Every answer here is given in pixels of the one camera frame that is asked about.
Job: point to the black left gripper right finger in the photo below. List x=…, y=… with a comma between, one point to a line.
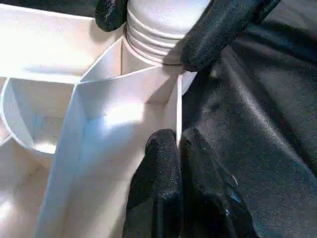
x=208, y=198

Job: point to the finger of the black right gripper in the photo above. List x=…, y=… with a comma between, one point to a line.
x=111, y=14
x=223, y=32

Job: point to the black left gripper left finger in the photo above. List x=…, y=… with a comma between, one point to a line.
x=156, y=198

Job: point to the white plastic table leg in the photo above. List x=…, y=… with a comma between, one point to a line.
x=163, y=27

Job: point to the black plastic mat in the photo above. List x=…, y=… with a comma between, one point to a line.
x=267, y=139

